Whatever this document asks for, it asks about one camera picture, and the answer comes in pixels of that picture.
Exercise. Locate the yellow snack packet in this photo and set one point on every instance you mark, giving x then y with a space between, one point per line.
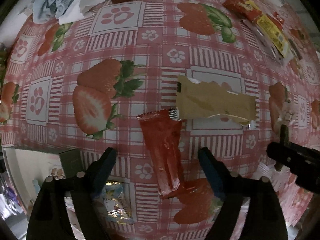
274 34

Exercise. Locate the clear white snack bag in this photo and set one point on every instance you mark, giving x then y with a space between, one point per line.
267 45

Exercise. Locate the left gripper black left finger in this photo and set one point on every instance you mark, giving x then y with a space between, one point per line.
49 217

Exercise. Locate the strawberry paw print tablecloth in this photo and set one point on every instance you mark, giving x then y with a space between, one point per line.
85 88

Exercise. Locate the red long snack packet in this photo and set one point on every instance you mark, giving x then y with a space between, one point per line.
162 136

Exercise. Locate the white storage box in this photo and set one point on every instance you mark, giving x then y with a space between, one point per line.
29 168

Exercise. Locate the gold tan snack bar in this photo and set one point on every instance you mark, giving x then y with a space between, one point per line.
198 99

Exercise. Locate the orange red snack bar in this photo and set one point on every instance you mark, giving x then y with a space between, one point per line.
243 10

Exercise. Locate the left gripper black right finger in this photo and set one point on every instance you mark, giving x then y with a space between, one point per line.
264 219

